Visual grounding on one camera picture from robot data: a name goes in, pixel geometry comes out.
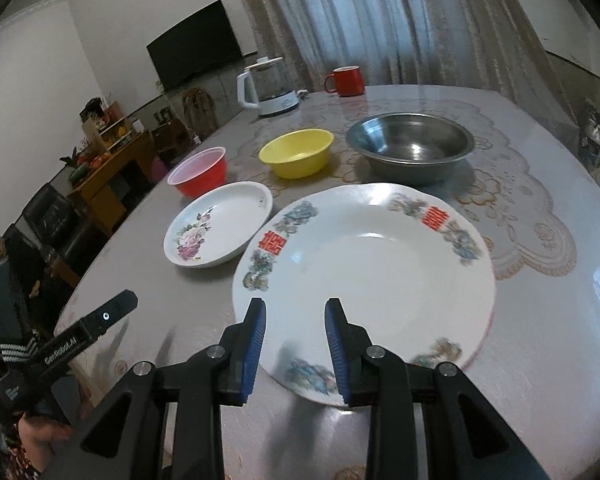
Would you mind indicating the pink stool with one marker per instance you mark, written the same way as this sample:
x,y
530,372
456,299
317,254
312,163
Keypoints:
x,y
159,167

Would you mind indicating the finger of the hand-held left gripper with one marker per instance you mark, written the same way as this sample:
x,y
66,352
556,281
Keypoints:
x,y
95,322

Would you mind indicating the stainless steel bowl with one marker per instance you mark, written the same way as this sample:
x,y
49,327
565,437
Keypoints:
x,y
410,145

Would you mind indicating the person's left hand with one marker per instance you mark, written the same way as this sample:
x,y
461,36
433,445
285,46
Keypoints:
x,y
37,437

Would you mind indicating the black flat television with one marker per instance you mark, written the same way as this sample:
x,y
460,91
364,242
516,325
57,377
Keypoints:
x,y
195,47

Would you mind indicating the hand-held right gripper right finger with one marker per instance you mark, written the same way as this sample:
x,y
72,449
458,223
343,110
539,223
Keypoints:
x,y
336,340

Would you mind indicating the yellow plastic bowl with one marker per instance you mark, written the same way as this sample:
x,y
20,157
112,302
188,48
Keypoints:
x,y
297,157

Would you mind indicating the red mug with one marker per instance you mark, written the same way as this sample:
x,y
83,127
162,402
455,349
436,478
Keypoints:
x,y
347,82

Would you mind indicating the wooden chair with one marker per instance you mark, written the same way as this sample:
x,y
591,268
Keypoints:
x,y
200,110

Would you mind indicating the white electric glass kettle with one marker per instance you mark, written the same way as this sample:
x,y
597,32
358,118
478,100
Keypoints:
x,y
275,95

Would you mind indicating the beige lace curtain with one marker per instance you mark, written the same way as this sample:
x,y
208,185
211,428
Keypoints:
x,y
380,20

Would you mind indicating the gold floral lace tablecloth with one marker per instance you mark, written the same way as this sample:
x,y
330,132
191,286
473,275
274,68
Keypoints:
x,y
510,200

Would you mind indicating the large white printed plate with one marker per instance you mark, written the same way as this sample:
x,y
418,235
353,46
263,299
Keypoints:
x,y
380,270

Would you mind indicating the wooden cabinet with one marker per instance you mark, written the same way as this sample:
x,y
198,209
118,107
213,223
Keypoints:
x,y
110,170

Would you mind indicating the red plastic bowl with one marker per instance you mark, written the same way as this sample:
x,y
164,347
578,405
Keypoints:
x,y
200,177

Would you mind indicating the small white rose plate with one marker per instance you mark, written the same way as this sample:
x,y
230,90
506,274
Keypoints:
x,y
230,220

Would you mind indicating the black leather sofa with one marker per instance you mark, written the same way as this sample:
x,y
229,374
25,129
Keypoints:
x,y
55,225

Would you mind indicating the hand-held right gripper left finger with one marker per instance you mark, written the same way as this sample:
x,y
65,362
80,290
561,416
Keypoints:
x,y
255,340

